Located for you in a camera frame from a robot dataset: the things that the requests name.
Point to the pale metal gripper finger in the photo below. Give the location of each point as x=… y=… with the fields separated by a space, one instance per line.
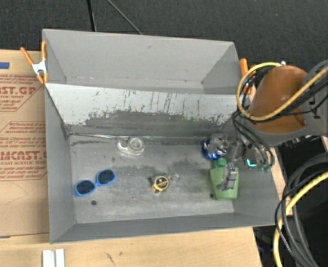
x=230 y=178
x=219 y=144

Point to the shiny blue round thing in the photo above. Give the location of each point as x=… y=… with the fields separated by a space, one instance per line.
x=208 y=154

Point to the green plastic bottle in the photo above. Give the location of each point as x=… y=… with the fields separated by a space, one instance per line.
x=218 y=186

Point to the grey metal bin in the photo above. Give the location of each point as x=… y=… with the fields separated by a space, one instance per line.
x=141 y=113

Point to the clear glass thing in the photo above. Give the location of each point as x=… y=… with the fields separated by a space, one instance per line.
x=132 y=146

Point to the blue sunglasses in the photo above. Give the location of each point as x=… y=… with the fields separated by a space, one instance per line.
x=85 y=187

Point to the brown cardboard board red print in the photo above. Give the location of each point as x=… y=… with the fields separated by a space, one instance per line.
x=16 y=138

